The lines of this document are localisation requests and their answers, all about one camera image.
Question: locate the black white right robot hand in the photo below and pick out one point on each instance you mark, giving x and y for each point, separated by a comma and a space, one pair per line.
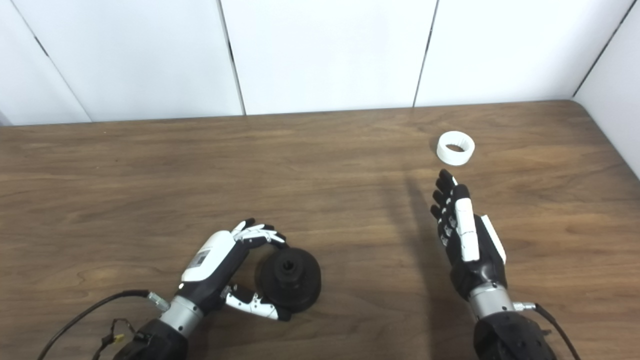
480, 272

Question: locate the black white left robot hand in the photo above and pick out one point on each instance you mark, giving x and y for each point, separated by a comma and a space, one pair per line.
207, 260

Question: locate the round black stepped part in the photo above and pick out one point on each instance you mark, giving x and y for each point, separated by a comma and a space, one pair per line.
300, 285

